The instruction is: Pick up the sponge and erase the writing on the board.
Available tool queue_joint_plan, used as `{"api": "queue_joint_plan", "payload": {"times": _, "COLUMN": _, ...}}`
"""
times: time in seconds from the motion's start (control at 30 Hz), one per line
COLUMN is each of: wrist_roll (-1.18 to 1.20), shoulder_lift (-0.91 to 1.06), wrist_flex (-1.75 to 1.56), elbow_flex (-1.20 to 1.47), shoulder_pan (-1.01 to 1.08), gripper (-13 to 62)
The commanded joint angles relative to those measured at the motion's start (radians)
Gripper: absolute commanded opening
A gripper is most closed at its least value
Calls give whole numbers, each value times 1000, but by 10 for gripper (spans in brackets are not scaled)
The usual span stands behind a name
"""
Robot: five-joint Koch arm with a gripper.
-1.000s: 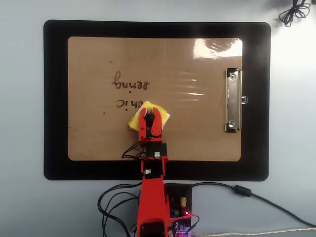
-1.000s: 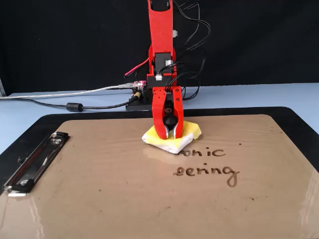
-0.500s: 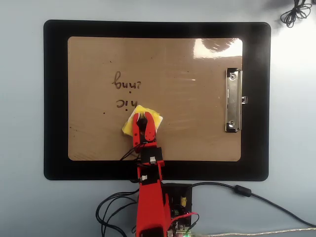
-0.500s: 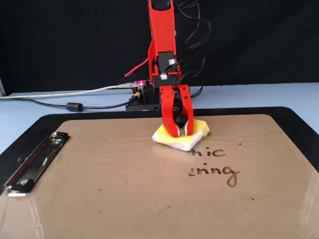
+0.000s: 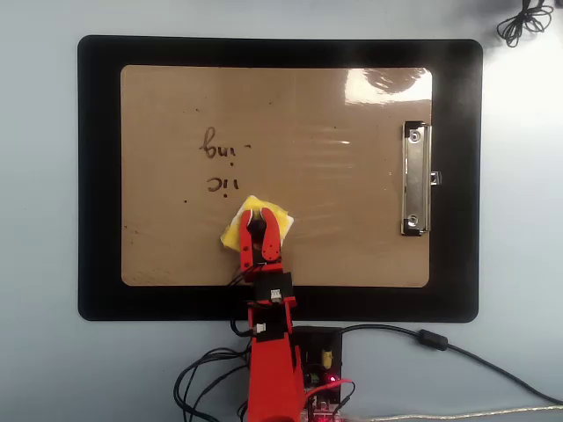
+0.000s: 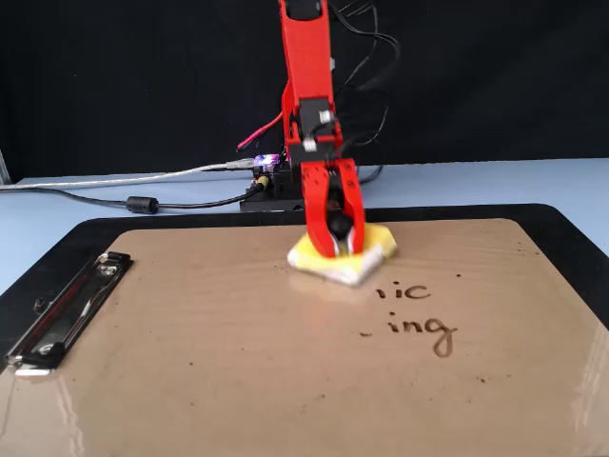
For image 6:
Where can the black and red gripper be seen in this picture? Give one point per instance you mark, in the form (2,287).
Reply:
(314,153)

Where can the yellow sponge with black knob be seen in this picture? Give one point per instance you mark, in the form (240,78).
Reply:
(380,243)

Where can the metal clipboard clip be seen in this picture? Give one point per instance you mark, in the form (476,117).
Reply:
(71,304)

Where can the black backdrop curtain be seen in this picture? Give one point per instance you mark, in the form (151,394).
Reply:
(95,71)

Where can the grey frame post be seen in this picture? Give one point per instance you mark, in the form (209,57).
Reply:
(4,166)

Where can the brown clipboard board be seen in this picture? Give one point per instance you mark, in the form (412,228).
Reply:
(238,381)

